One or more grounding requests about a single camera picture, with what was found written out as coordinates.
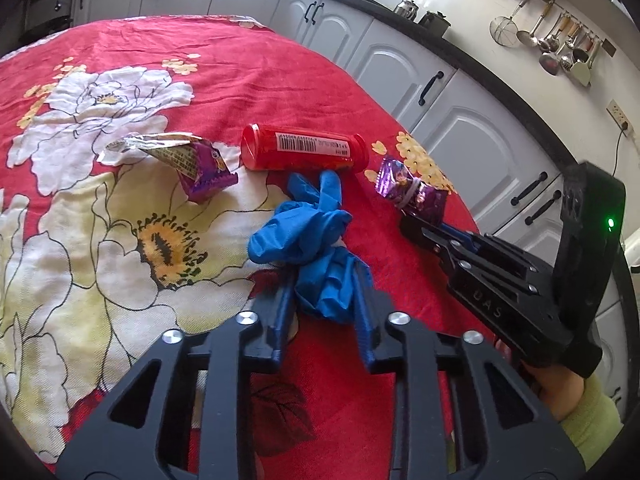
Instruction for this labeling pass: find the green sleeved right forearm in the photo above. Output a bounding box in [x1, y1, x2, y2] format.
[561, 375, 624, 470]

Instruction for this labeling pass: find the right hand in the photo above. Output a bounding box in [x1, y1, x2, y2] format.
[524, 364, 592, 426]

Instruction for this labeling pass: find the black kitchen countertop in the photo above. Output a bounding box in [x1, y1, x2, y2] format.
[332, 0, 576, 168]

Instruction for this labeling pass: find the blue rubber glove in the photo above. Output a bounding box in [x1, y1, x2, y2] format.
[247, 170, 373, 324]

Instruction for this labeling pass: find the steel kettle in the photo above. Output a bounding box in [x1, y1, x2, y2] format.
[394, 0, 419, 22]

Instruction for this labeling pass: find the dark green pot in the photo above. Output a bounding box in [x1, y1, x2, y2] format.
[419, 11, 451, 38]

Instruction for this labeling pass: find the gold purple snack wrapper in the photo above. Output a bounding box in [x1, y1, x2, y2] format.
[99, 132, 239, 204]

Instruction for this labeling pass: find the red floral tablecloth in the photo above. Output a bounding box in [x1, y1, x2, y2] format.
[1, 16, 478, 470]

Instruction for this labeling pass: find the wall power socket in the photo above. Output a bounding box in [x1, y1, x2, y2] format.
[606, 100, 632, 134]

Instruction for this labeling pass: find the steel ladle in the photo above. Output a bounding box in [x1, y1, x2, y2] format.
[516, 1, 554, 48]

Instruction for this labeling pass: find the red cylindrical can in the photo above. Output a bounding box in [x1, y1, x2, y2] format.
[240, 124, 370, 172]

